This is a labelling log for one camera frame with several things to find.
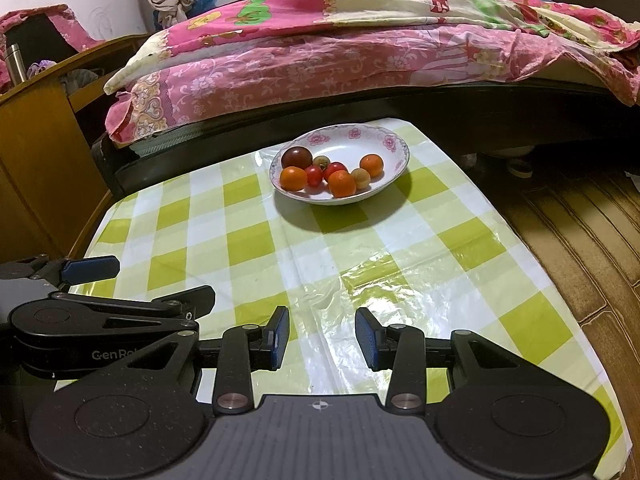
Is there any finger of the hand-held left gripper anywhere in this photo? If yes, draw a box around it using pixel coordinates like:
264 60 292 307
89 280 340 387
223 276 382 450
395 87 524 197
0 254 121 291
75 285 216 334

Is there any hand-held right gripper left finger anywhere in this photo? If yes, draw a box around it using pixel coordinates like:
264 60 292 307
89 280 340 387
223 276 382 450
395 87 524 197
100 306 291 413

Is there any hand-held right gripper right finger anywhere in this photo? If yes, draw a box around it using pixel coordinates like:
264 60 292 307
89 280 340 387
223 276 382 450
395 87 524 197
354 306 527 413

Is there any small orange mandarin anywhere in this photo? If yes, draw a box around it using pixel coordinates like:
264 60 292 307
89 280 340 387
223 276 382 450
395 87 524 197
279 166 309 192
328 170 358 199
359 154 385 178

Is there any dark red tomato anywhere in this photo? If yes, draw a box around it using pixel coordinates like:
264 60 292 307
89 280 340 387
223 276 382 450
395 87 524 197
280 145 313 170

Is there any white floral rim plate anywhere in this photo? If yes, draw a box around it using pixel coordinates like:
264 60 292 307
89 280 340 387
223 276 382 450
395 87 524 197
269 124 411 206

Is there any wooden cabinet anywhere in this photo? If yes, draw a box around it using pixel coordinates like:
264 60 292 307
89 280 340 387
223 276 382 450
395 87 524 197
0 32 151 271

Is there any steel thermos bottle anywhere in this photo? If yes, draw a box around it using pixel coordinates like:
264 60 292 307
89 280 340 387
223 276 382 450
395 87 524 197
6 43 27 84

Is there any pink floral cloth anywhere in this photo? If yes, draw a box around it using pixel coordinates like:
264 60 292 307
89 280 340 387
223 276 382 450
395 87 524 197
0 4 106 93

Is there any pink floral bed sheet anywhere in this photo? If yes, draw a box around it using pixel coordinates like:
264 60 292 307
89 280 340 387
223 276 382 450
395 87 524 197
105 25 640 143

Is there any dark bed frame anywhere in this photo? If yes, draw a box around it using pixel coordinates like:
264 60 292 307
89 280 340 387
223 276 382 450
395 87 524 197
90 80 640 201

